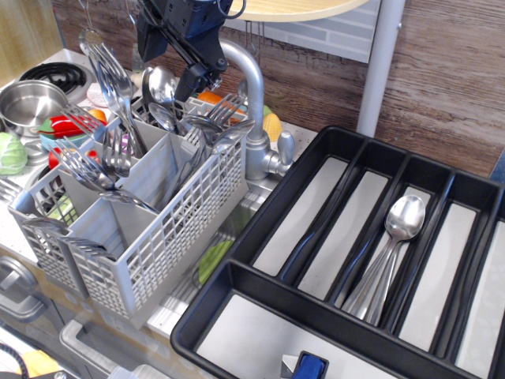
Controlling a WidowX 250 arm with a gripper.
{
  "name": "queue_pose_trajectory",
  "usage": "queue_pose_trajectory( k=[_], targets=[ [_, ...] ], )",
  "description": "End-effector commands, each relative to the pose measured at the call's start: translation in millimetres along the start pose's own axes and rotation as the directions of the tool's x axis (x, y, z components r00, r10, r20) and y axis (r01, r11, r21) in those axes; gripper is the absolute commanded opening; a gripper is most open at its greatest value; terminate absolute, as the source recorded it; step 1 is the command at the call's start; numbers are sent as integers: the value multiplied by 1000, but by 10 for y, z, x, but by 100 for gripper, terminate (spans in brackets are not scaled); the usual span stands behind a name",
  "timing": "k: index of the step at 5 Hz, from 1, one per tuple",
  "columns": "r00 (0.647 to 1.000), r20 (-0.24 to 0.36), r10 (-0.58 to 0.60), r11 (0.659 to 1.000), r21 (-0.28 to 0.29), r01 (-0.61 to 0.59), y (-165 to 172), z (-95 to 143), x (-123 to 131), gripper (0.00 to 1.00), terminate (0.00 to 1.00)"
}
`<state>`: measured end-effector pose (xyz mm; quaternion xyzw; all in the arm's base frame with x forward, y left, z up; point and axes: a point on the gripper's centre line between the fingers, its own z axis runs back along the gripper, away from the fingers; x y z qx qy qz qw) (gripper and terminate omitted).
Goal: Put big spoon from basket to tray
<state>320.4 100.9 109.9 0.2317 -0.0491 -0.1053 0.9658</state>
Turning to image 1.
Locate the small steel spoon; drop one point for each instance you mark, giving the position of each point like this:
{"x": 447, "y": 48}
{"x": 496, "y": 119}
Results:
{"x": 164, "y": 118}

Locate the hanging steel strainer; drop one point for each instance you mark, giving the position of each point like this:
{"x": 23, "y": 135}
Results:
{"x": 88, "y": 38}

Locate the grey plastic cutlery basket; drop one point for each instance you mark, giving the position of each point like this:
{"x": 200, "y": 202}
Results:
{"x": 148, "y": 250}

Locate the green toy cabbage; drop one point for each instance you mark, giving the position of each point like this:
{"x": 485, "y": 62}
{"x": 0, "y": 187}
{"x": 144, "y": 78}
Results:
{"x": 14, "y": 156}

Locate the green toy plate in sink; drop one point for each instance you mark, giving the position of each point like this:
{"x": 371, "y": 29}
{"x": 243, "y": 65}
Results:
{"x": 211, "y": 259}

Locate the tall steel forks bundle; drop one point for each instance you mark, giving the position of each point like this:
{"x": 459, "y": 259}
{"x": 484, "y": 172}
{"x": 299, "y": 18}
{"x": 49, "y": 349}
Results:
{"x": 117, "y": 89}

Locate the steel fork right compartment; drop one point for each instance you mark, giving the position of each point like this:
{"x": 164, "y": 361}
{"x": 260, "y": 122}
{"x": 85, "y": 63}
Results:
{"x": 219, "y": 123}

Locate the red toy pepper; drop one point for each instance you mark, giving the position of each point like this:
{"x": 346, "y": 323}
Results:
{"x": 61, "y": 126}

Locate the blue clip object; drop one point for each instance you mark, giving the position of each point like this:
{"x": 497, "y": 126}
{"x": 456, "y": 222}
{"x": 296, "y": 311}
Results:
{"x": 303, "y": 366}

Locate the round steel spoon upright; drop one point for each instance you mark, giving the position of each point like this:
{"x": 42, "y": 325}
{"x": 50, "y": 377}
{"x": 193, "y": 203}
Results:
{"x": 162, "y": 85}

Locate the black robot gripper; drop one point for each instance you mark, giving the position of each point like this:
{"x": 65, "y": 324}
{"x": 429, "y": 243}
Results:
{"x": 192, "y": 29}

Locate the steel pot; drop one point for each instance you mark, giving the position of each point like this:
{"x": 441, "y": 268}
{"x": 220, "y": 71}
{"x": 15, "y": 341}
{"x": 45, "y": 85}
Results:
{"x": 26, "y": 105}

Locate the big steel spoon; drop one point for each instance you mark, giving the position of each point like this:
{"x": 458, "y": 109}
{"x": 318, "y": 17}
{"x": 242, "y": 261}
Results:
{"x": 205, "y": 131}

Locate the steel forks front left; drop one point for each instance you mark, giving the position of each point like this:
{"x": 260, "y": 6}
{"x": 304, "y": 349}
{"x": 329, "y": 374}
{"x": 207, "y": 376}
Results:
{"x": 84, "y": 169}

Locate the spoons stack in tray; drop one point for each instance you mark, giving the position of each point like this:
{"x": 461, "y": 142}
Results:
{"x": 403, "y": 223}

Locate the orange toy carrot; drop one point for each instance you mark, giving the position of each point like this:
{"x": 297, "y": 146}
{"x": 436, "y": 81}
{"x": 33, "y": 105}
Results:
{"x": 215, "y": 98}

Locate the black stove coil burner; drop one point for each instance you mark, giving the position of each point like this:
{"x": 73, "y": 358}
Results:
{"x": 66, "y": 76}

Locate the silver faucet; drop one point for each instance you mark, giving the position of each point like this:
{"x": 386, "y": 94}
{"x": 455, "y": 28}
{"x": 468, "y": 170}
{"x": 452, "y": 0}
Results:
{"x": 260, "y": 159}

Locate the yellow toy corn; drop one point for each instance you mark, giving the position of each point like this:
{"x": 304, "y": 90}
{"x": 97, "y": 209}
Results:
{"x": 272, "y": 126}

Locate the steel spoon basket rim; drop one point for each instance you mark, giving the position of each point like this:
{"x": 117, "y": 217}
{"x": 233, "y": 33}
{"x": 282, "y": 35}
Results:
{"x": 230, "y": 137}

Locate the black cutlery tray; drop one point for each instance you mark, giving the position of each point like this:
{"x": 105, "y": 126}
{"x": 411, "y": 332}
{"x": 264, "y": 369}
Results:
{"x": 282, "y": 289}

